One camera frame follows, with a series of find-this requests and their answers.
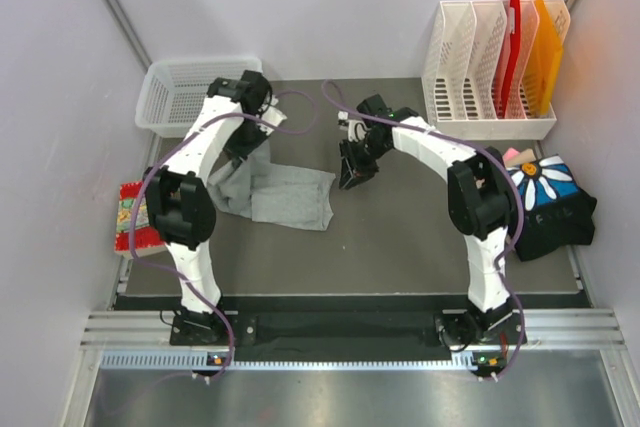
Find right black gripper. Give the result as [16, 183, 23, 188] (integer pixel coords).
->
[340, 135, 392, 191]

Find grey t-shirt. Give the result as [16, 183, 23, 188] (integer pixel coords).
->
[207, 143, 335, 231]

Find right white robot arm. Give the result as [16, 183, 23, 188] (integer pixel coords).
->
[338, 95, 518, 351]

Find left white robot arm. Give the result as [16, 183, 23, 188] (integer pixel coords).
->
[144, 70, 273, 346]

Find white perforated plastic basket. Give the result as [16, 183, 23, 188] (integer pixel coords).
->
[134, 56, 263, 139]

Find red illustrated book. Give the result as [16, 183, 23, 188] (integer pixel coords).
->
[113, 180, 171, 261]

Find white file organizer rack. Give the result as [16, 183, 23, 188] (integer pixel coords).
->
[421, 0, 556, 140]

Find light pink folded t-shirt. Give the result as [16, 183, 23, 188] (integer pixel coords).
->
[503, 148, 520, 165]

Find beige folded t-shirt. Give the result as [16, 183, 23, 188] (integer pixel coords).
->
[505, 148, 536, 250]

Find black daisy print t-shirt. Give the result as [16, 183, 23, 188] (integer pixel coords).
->
[508, 155, 597, 262]

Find orange plastic folder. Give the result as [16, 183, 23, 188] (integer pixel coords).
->
[522, 0, 564, 118]

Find red plastic folder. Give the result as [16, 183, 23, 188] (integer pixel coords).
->
[501, 0, 522, 117]

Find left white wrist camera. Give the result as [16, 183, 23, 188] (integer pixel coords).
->
[258, 98, 287, 136]

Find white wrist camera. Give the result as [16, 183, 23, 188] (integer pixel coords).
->
[338, 111, 368, 142]
[258, 98, 287, 136]

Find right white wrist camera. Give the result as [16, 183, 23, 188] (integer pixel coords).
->
[338, 111, 368, 142]

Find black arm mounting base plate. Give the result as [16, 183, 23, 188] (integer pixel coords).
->
[169, 309, 520, 360]

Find white slotted cable duct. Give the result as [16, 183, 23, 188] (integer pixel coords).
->
[100, 350, 500, 371]

